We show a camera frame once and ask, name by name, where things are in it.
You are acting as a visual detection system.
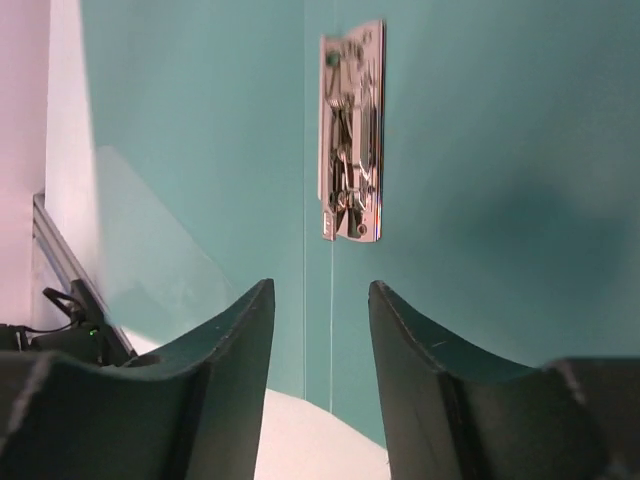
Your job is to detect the teal folder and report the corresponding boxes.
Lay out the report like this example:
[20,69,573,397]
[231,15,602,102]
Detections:
[81,1,639,443]

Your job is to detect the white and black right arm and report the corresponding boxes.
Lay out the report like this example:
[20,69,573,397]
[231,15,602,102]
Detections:
[1,279,639,479]

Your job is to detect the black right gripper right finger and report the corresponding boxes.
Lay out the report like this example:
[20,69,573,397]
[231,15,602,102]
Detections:
[368,281,639,479]

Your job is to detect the aluminium frame rail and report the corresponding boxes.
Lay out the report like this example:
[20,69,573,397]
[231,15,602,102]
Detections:
[32,193,137,365]

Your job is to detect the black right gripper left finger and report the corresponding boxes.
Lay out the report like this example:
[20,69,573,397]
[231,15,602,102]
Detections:
[1,279,275,479]

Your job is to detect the blank white paper sheet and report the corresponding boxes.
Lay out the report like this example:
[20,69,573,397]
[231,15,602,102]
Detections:
[114,329,391,480]

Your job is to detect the chrome folder clip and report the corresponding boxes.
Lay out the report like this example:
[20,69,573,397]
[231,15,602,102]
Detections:
[317,20,386,243]

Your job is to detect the clear plastic sheet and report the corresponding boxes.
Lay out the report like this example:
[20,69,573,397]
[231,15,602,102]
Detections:
[95,146,236,344]

